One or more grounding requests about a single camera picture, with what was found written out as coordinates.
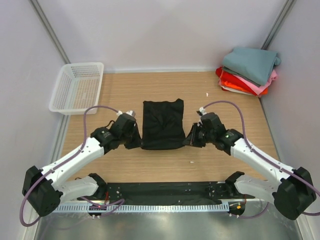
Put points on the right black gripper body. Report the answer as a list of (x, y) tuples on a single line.
[(209, 135)]

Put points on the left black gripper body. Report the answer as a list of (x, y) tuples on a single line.
[(125, 137)]

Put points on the black t shirt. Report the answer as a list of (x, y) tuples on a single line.
[(162, 126)]

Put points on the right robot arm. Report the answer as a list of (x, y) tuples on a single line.
[(289, 190)]

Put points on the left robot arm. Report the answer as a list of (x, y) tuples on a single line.
[(46, 188)]

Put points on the folded white t shirt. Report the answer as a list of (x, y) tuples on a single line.
[(224, 88)]

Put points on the folded orange t shirt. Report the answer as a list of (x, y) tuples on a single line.
[(245, 89)]

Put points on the folded red t shirt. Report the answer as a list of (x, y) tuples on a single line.
[(228, 77)]

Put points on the folded pink t shirt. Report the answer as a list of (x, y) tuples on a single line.
[(258, 88)]

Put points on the white plastic basket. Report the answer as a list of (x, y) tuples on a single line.
[(77, 88)]

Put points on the folded grey t shirt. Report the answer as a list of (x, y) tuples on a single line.
[(239, 75)]

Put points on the folded teal t shirt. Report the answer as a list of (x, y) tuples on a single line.
[(253, 63)]

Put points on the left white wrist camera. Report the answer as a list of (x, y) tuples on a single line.
[(130, 112)]

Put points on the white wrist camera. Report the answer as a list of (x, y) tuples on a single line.
[(201, 110), (130, 112)]

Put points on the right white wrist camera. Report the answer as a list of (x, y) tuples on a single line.
[(201, 110)]

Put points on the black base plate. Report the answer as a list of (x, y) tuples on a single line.
[(171, 193)]

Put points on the white slotted cable duct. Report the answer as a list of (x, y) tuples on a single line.
[(85, 207)]

